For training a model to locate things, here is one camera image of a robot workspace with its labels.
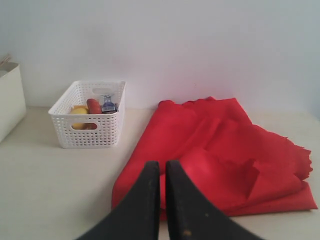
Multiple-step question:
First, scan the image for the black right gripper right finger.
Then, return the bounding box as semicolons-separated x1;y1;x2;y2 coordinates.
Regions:
165;160;260;240

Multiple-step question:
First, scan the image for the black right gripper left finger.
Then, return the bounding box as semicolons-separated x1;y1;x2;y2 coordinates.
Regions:
78;161;160;240

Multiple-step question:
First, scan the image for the red scalloped cloth mat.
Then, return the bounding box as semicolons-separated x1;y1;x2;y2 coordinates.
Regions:
111;97;317;216

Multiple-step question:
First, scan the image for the blue white milk carton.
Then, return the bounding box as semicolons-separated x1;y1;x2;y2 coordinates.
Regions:
101;94;118;114

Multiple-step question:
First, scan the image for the yellow lemon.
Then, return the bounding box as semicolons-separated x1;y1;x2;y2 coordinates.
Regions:
69;106;89;130

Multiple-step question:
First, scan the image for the white perforated plastic basket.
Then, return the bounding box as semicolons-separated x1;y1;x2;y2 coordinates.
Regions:
48;80;126;149

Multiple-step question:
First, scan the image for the cream plastic bin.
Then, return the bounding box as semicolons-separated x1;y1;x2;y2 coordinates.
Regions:
0;62;27;141

